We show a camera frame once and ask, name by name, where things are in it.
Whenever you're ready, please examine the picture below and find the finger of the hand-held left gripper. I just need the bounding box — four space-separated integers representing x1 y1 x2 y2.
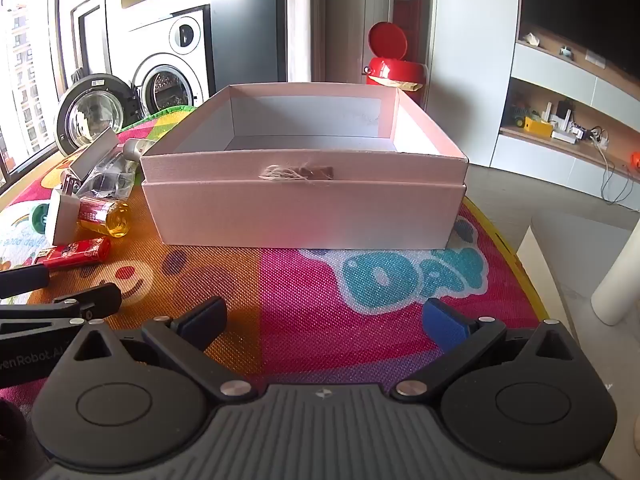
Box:
0 282 124 335
0 264 52 302

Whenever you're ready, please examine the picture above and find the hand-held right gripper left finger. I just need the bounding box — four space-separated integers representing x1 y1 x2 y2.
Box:
74 296 259 404

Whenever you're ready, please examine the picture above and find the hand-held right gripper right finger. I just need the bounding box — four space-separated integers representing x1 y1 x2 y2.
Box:
392 298 577 403

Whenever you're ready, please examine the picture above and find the pink cardboard box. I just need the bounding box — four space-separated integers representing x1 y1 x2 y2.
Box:
140 84 469 251

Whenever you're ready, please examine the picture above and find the red printed tube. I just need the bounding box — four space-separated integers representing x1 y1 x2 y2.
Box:
42 237 112 269

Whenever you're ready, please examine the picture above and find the green round cap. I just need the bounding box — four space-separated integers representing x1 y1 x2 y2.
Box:
30 202 51 234

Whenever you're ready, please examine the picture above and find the white plug charger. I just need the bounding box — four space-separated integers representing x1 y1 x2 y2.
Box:
47 175 84 246

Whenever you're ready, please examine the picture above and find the yellow oil bottle red label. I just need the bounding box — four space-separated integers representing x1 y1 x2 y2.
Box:
77 195 131 239

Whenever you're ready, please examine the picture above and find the colourful cartoon play mat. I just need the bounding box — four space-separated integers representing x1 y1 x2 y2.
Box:
0 105 545 411

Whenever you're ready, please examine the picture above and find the clear plastic bag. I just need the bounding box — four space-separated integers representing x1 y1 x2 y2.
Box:
80 152 139 199

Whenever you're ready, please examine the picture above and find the white rectangular box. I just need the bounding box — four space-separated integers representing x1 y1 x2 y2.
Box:
70 126 120 176

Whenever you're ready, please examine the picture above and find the silver cylinder bottle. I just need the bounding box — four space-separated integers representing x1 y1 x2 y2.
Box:
122 139 156 161

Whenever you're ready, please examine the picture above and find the white round table leg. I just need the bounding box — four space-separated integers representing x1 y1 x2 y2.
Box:
591 232 640 327

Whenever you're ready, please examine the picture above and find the yellow toy box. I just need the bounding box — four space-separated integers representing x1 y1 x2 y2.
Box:
522 116 555 137

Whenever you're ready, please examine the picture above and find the white router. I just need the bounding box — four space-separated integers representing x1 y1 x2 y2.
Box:
547 101 577 144

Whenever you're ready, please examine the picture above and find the silver washing machine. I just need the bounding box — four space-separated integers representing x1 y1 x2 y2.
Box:
52 4 217 157

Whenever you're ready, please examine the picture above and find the red pedal trash bin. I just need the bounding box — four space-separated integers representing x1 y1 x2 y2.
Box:
364 22 429 94

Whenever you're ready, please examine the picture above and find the grey wooden shelf cabinet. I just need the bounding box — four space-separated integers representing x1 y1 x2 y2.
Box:
490 20 640 202

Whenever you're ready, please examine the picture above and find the black television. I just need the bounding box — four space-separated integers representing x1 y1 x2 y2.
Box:
517 0 640 92

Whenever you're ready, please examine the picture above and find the black window frame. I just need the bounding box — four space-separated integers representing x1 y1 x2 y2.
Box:
0 0 57 187

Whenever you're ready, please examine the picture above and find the black power cable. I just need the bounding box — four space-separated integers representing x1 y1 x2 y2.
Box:
590 130 637 207

